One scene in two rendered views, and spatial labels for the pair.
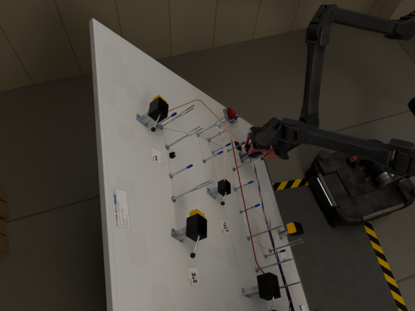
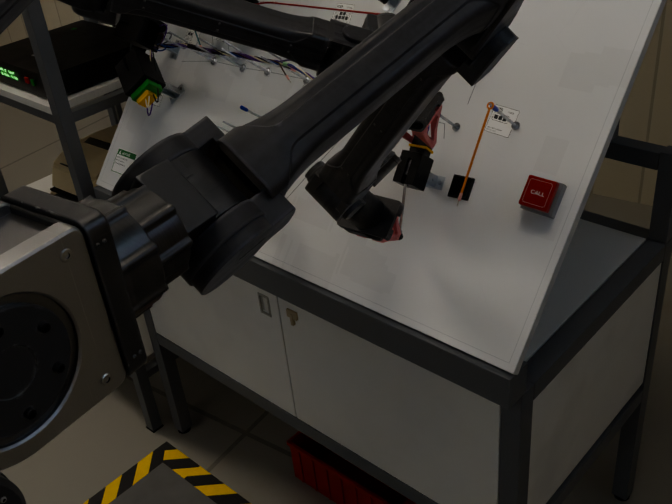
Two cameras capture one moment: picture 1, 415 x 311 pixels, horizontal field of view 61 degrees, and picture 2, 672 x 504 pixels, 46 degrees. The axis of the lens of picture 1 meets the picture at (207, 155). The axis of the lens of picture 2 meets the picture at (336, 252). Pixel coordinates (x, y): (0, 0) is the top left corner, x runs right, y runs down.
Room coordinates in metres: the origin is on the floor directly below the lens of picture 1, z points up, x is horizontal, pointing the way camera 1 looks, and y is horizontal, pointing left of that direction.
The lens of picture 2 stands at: (1.77, -0.87, 1.73)
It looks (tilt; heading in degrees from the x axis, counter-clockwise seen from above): 33 degrees down; 153
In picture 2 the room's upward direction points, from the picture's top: 6 degrees counter-clockwise
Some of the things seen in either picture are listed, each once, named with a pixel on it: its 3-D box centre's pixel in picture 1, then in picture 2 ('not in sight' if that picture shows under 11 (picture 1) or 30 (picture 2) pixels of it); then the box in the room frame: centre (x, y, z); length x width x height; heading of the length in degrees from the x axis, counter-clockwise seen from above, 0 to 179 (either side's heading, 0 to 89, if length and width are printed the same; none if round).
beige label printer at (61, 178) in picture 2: not in sight; (110, 174); (-0.35, -0.49, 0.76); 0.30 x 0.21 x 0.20; 111
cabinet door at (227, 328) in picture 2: not in sight; (209, 308); (0.21, -0.45, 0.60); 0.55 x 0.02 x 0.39; 18
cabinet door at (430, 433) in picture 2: not in sight; (383, 403); (0.74, -0.28, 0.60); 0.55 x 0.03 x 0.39; 18
